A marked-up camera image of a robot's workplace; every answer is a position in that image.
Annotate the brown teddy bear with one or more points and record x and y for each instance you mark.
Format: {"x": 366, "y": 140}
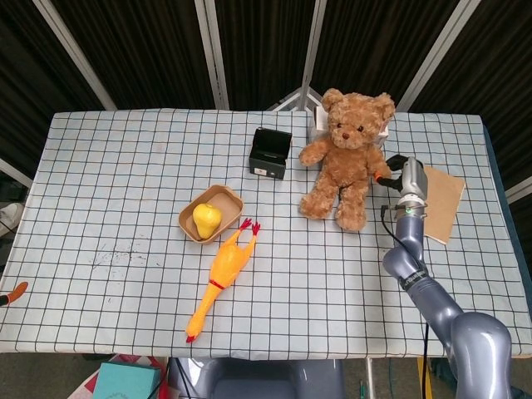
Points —
{"x": 347, "y": 158}

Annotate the checkered tablecloth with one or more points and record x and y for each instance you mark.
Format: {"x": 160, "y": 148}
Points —
{"x": 124, "y": 187}

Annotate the black open box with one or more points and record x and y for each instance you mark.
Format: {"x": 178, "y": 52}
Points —
{"x": 269, "y": 154}

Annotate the white shoe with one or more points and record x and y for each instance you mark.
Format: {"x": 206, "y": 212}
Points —
{"x": 9, "y": 217}

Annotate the brown paper tray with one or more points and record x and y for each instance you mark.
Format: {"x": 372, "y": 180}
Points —
{"x": 211, "y": 214}

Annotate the yellow pear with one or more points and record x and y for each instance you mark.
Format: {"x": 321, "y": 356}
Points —
{"x": 205, "y": 219}

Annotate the white box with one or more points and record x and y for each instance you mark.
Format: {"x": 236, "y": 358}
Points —
{"x": 319, "y": 122}

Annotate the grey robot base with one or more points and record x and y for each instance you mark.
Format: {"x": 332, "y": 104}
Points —
{"x": 276, "y": 378}

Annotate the yellow rubber chicken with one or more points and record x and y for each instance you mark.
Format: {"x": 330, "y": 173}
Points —
{"x": 224, "y": 270}

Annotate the teal box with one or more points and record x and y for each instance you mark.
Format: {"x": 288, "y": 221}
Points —
{"x": 124, "y": 380}

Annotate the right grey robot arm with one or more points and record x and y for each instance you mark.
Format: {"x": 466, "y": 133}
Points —
{"x": 440, "y": 299}

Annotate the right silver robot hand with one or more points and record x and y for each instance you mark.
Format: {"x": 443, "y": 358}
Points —
{"x": 405, "y": 176}

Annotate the brown spiral notebook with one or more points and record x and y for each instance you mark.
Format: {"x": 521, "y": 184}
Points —
{"x": 442, "y": 203}

